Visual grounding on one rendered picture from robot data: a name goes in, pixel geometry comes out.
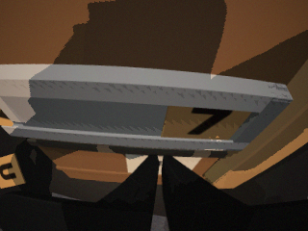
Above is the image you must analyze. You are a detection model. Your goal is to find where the grey paper ticket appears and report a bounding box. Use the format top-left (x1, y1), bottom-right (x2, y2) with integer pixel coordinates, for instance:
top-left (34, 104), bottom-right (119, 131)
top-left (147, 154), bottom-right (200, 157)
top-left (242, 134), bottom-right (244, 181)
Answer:
top-left (126, 154), bottom-right (201, 174)

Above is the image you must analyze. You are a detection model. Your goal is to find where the brown board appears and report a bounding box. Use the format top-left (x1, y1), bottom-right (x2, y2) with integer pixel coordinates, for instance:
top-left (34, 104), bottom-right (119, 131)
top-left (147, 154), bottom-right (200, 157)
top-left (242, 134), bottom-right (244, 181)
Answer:
top-left (0, 0), bottom-right (308, 189)

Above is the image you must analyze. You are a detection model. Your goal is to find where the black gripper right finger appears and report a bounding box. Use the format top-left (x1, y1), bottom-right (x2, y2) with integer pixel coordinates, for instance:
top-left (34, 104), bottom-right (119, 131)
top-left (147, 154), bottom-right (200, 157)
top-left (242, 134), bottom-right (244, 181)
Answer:
top-left (162, 155), bottom-right (308, 231)

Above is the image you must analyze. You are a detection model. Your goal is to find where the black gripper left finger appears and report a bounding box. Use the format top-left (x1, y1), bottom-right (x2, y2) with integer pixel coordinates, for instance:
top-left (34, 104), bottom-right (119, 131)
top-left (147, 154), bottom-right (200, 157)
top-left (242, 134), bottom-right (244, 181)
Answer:
top-left (0, 154), bottom-right (159, 231)

